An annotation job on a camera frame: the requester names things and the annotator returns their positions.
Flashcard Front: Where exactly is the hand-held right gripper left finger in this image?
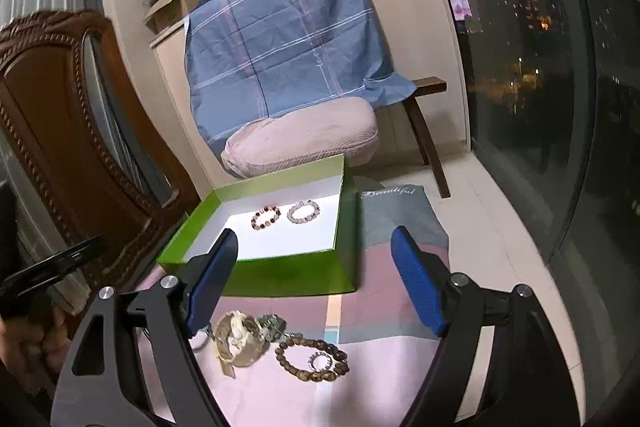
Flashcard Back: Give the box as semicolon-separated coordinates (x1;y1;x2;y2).
50;228;240;427

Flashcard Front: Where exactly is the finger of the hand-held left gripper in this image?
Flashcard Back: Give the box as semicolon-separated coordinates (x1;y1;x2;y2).
0;234;108;308

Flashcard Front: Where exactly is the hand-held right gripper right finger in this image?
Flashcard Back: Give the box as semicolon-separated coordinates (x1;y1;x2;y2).
390;227;583;427

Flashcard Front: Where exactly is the cream wristwatch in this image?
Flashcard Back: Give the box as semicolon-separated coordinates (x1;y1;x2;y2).
212;309;268;378

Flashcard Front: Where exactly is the green cardboard box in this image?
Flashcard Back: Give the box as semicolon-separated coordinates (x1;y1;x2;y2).
156;154;360;298

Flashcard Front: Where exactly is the silver metal chain bracelet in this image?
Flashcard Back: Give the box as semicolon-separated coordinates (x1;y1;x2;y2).
255;314;303;348

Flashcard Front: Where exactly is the brown wooden bead bracelet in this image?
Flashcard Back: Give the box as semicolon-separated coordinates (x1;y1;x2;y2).
274;337;350;383

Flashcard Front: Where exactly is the small black ring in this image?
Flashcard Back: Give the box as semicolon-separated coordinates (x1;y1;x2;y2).
306;352;333;373

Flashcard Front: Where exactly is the person's left hand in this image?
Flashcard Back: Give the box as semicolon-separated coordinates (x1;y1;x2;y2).
0;307;71;395

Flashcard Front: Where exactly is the carved wooden chair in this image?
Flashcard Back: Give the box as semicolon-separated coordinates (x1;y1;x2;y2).
0;9;201;308

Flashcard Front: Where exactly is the pink grey plaid tablecloth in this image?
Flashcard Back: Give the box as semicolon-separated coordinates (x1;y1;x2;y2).
135;184;496;427

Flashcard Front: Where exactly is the pink pillow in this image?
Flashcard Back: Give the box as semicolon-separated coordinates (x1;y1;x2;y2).
221;98;380;180

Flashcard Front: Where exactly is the dark wooden bench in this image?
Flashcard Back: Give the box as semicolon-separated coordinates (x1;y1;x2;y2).
375;77;452;199

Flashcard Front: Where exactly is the large glass window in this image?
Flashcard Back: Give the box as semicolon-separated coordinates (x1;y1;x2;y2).
420;0;640;308

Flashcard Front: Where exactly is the blue plaid bedsheet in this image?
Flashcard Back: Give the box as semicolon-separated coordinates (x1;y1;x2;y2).
184;0;418;162

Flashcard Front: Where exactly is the brown cardboard box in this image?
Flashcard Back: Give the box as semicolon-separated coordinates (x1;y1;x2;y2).
142;0;211;35

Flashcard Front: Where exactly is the dark red bead bracelet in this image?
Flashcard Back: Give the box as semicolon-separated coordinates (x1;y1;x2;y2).
250;204;283;232

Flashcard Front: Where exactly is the pale pink bead bracelet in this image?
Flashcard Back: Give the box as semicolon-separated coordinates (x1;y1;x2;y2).
286;199;321;224

